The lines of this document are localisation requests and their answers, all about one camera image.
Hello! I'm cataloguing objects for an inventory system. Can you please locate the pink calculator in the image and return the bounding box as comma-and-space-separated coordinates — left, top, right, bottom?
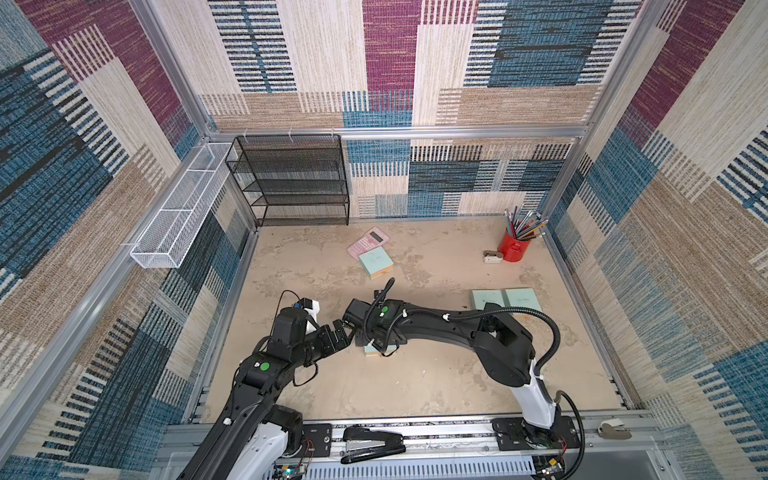
347, 227, 390, 260

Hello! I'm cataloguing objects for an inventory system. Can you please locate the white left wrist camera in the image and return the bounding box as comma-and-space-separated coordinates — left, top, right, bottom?
296, 298, 320, 334

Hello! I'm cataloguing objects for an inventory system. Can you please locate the white mesh wall basket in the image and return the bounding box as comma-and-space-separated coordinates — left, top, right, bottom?
130, 143, 231, 269

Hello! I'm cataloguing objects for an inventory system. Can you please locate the black wire shelf rack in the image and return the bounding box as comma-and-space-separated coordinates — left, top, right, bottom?
226, 134, 350, 227

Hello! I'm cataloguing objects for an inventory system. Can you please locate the red pencil cup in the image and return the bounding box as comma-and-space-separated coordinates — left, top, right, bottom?
497, 232, 531, 263

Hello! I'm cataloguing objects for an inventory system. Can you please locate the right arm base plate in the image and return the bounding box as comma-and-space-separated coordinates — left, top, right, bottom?
491, 416, 582, 451

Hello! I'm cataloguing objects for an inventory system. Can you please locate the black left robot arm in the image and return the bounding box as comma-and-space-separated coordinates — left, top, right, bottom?
178, 306, 356, 479

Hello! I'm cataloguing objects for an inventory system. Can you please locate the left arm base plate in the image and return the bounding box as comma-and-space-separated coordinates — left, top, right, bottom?
246, 422, 334, 461

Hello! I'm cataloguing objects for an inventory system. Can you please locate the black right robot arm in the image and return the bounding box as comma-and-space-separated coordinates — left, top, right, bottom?
343, 280, 585, 452

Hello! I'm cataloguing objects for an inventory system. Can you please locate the black stapler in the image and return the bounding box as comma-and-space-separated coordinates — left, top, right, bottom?
340, 426, 406, 465

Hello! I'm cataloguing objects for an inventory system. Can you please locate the mint drawer jewelry box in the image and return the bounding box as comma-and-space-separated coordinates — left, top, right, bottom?
504, 288, 542, 311

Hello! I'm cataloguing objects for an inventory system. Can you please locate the white tape dispenser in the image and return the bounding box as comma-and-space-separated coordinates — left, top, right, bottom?
483, 250, 504, 264

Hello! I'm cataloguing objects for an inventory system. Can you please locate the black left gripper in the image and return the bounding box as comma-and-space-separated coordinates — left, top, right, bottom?
290, 319, 357, 370

